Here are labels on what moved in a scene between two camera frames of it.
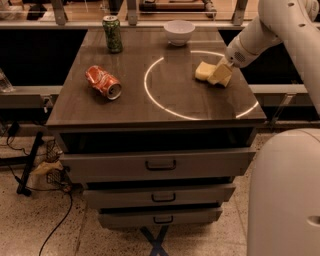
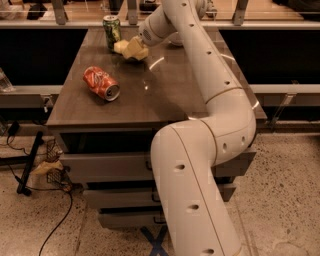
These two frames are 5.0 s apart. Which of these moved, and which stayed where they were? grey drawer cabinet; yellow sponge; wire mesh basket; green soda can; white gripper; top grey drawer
Moved: yellow sponge; white gripper
Stayed: green soda can; wire mesh basket; grey drawer cabinet; top grey drawer
